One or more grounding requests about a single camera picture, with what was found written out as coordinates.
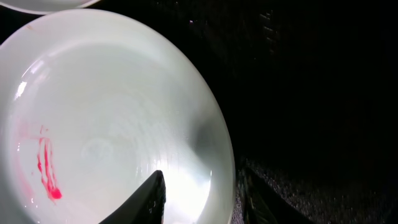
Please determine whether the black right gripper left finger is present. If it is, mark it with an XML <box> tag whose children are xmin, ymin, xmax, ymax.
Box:
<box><xmin>99</xmin><ymin>170</ymin><xmax>166</xmax><ymax>224</ymax></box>

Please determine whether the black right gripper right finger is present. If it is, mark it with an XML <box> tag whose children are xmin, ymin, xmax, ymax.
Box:
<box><xmin>241</xmin><ymin>168</ymin><xmax>307</xmax><ymax>224</ymax></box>

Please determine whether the mint plate with red stain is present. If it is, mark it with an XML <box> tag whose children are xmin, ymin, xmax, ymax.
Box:
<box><xmin>1</xmin><ymin>9</ymin><xmax>235</xmax><ymax>223</ymax></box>

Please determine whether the round black tray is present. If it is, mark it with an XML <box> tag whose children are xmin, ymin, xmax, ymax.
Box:
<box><xmin>1</xmin><ymin>1</ymin><xmax>397</xmax><ymax>223</ymax></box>

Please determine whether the mint plate far side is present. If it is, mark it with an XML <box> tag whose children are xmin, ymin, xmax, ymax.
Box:
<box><xmin>1</xmin><ymin>0</ymin><xmax>100</xmax><ymax>15</ymax></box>

